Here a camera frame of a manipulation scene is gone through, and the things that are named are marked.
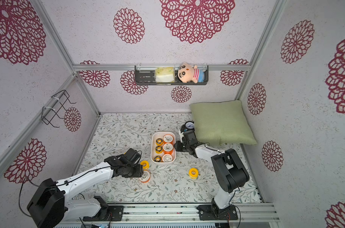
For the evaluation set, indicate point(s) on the green square pillow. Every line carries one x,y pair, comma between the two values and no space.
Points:
222,122

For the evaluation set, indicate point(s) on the white plastic storage box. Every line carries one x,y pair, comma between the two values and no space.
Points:
153,145

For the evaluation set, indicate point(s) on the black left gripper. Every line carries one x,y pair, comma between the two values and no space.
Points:
139,173

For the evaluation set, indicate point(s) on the cartoon boy plush doll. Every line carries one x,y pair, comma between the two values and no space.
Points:
188,73

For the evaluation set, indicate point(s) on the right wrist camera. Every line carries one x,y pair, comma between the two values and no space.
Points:
184,129

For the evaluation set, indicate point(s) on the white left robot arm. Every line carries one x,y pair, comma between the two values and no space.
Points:
53,201

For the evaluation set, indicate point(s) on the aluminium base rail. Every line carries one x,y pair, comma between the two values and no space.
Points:
237,213

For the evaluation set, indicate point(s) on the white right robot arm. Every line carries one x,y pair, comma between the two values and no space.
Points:
230,172

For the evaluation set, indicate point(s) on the orange white tape roll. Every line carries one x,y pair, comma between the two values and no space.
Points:
168,148
167,158
146,176
168,138

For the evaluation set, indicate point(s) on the yellow-green sponge pack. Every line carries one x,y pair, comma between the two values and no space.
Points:
164,75

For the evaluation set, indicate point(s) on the black yellow small tape roll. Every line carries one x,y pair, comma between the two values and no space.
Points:
159,141

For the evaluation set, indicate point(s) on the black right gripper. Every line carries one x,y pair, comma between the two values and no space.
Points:
185,141

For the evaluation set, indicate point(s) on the black round alarm clock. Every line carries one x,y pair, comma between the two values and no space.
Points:
189,124

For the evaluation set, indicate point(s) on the black wire wall rack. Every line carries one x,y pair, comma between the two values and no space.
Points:
50,112

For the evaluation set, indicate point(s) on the black wall shelf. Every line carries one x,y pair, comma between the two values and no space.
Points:
145,75

